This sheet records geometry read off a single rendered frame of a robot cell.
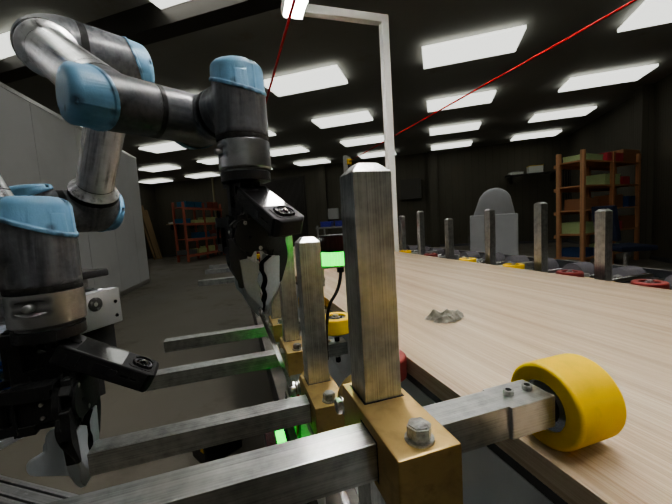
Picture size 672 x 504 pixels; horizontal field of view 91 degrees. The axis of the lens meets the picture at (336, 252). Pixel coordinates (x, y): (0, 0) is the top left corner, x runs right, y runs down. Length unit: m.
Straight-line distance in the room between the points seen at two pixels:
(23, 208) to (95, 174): 0.58
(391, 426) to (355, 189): 0.19
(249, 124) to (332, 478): 0.42
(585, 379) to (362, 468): 0.22
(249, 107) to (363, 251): 0.30
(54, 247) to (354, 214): 0.35
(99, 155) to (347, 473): 0.91
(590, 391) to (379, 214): 0.24
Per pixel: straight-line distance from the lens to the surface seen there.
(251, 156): 0.49
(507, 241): 6.66
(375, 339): 0.30
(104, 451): 0.57
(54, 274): 0.50
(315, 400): 0.53
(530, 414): 0.37
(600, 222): 1.43
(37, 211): 0.49
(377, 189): 0.28
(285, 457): 0.29
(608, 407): 0.40
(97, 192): 1.09
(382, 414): 0.30
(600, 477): 0.40
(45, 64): 0.72
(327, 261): 0.53
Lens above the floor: 1.13
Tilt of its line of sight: 5 degrees down
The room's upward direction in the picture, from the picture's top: 4 degrees counter-clockwise
